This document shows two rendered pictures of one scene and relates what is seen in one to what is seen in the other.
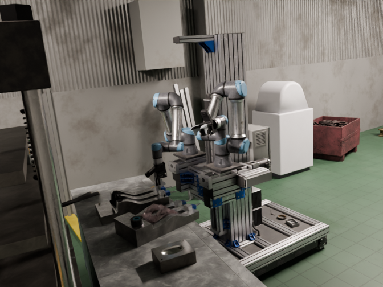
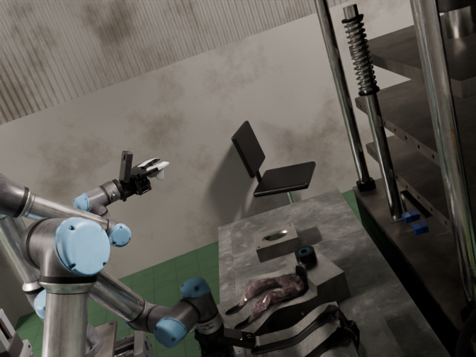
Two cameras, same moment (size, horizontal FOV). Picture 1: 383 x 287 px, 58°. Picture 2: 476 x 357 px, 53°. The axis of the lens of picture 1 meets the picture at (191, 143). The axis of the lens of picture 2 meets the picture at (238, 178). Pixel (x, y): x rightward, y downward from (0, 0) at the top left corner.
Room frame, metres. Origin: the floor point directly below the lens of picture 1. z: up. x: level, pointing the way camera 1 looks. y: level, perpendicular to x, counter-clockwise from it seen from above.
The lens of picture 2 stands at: (3.49, 0.98, 1.92)
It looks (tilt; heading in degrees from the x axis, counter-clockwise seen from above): 20 degrees down; 207
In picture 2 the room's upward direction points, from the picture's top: 19 degrees counter-clockwise
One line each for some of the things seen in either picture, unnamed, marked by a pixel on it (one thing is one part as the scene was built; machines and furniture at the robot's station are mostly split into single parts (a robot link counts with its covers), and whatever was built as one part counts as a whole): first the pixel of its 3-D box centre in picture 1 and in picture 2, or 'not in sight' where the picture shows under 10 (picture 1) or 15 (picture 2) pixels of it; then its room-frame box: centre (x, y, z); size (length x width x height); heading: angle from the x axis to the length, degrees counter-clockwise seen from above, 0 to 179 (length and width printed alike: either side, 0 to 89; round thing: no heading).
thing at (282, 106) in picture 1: (282, 126); not in sight; (5.33, -1.44, 0.71); 0.73 x 0.66 x 1.42; 121
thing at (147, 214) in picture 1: (157, 211); (270, 290); (2.13, 0.26, 0.90); 0.26 x 0.18 x 0.08; 130
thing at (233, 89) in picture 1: (236, 118); (20, 246); (2.51, -0.35, 1.41); 0.15 x 0.12 x 0.55; 57
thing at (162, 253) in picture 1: (173, 255); (277, 242); (1.68, 0.15, 0.83); 0.20 x 0.15 x 0.07; 113
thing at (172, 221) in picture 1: (158, 218); (273, 297); (2.12, 0.26, 0.85); 0.50 x 0.26 x 0.11; 130
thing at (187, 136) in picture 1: (187, 135); not in sight; (3.01, 0.03, 1.20); 0.13 x 0.12 x 0.14; 76
